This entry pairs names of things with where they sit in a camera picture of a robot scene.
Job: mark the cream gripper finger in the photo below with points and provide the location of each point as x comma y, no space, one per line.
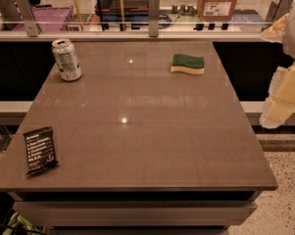
276,32
280,104

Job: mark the green and yellow sponge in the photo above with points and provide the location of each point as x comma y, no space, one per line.
188,64

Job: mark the silver 7up soda can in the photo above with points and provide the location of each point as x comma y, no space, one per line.
66,59

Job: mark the cardboard box with label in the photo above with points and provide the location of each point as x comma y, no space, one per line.
215,10

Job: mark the purple plastic crate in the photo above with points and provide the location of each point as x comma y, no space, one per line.
53,18

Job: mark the black snack bar packet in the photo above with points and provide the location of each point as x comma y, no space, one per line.
40,149

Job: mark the right metal railing post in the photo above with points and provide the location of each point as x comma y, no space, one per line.
277,9

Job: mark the metal railing post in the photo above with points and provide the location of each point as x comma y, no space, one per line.
277,9
153,15
31,27

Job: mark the middle metal railing post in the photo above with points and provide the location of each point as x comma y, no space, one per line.
153,15

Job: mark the yellow broom handle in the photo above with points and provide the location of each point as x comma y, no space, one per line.
78,15

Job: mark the left metal railing post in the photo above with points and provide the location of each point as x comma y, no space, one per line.
31,27

